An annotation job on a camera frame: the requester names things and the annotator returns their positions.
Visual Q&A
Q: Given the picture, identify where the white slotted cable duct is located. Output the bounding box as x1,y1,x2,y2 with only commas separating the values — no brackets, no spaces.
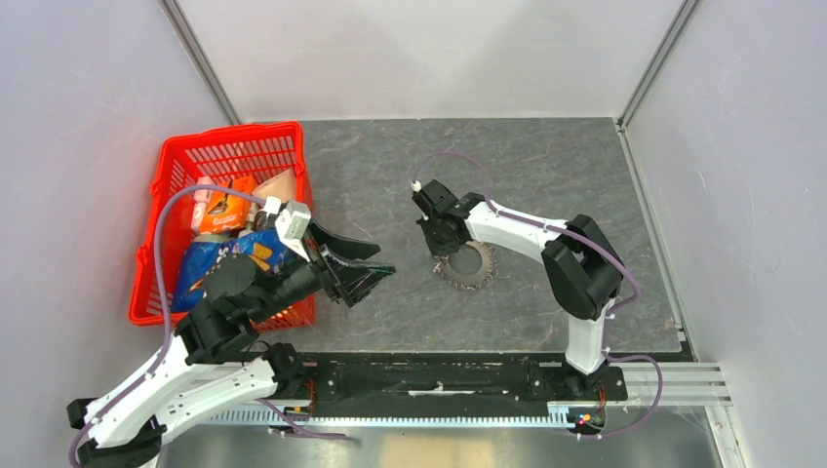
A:
201,403,575,429

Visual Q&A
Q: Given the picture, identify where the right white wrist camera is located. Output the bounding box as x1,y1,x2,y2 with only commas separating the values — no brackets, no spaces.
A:
411,179,432,219

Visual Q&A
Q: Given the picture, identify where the orange snack box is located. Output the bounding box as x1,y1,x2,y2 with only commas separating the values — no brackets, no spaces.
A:
198,175,256,234

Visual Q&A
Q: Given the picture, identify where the aluminium frame post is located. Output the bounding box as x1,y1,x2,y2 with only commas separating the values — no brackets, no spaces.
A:
615,0,702,131
159,0,243,125

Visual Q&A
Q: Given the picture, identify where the pink white small packet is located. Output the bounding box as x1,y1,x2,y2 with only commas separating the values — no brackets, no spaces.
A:
190,189,212,233

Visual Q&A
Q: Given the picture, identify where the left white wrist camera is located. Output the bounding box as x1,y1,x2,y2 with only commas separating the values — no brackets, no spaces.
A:
261,196,311,261

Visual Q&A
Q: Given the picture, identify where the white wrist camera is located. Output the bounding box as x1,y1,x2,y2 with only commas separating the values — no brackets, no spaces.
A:
261,196,311,261
411,179,432,219

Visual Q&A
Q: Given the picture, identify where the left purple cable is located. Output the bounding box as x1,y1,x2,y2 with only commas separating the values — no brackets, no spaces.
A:
68,184,350,468

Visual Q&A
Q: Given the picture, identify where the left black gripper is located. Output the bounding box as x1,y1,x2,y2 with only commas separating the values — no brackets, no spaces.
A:
251,217,399,323

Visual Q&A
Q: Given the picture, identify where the right aluminium frame post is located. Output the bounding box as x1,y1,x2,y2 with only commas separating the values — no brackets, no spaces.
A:
615,0,702,131

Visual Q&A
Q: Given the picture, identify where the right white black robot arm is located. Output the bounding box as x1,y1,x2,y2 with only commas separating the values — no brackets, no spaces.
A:
412,179,627,399

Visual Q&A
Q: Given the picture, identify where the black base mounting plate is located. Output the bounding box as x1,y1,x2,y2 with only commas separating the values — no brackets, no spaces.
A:
193,342,629,420

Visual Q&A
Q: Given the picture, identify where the blue Doritos chip bag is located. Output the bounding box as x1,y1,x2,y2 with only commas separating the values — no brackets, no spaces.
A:
171,230,295,313

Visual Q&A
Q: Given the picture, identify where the left aluminium frame post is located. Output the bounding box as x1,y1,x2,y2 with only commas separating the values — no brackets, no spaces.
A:
159,0,243,125

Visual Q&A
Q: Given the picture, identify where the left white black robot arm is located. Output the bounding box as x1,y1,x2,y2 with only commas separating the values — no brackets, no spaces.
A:
67,223,395,467

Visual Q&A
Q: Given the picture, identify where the red plastic basket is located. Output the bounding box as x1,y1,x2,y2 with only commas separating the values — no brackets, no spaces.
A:
128,121,315,332

